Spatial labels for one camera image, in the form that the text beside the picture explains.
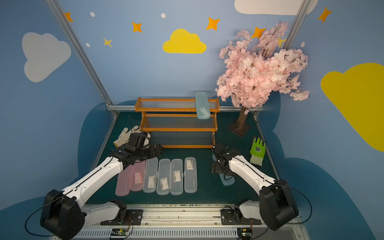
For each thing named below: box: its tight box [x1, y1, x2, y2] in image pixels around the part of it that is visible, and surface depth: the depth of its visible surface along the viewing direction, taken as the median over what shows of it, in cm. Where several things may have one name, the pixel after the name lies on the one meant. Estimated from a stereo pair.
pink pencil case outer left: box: [115, 165, 132, 197], surface depth 84 cm
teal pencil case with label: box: [195, 92, 211, 120], surface depth 85 cm
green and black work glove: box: [249, 137, 266, 167], surface depth 102 cm
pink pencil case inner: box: [130, 160, 146, 192], surface depth 87 cm
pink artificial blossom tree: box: [216, 21, 310, 130], surface depth 72 cm
